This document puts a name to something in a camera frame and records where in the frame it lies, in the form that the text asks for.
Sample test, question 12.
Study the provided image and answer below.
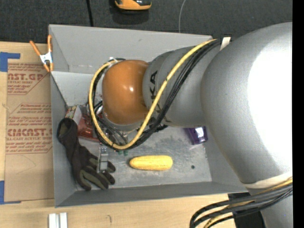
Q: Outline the small white printed box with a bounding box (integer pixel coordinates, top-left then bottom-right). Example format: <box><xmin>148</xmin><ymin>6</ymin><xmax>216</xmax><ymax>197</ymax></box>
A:
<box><xmin>65</xmin><ymin>104</ymin><xmax>83</xmax><ymax>124</ymax></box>

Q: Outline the brown cardboard board red print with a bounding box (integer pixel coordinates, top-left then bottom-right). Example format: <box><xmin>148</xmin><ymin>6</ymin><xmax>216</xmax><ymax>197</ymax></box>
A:
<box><xmin>0</xmin><ymin>41</ymin><xmax>56</xmax><ymax>204</ymax></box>

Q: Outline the grey metal bin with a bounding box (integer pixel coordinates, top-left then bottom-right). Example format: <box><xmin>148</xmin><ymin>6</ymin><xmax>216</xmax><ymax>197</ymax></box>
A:
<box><xmin>48</xmin><ymin>24</ymin><xmax>248</xmax><ymax>208</ymax></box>

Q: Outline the yellow toy corn cob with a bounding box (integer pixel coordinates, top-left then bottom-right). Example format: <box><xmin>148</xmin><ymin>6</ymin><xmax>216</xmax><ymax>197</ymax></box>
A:
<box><xmin>129</xmin><ymin>155</ymin><xmax>174</xmax><ymax>171</ymax></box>

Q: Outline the purple clear box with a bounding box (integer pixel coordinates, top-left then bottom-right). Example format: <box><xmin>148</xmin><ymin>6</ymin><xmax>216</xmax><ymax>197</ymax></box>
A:
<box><xmin>185</xmin><ymin>126</ymin><xmax>209</xmax><ymax>145</ymax></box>

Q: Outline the red flat packet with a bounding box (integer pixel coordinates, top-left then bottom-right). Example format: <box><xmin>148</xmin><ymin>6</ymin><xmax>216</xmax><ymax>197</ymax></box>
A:
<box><xmin>76</xmin><ymin>106</ymin><xmax>101</xmax><ymax>142</ymax></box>

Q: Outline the dark brown glove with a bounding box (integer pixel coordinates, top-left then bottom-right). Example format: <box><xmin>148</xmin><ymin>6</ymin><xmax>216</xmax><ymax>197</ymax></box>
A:
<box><xmin>56</xmin><ymin>117</ymin><xmax>117</xmax><ymax>191</ymax></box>

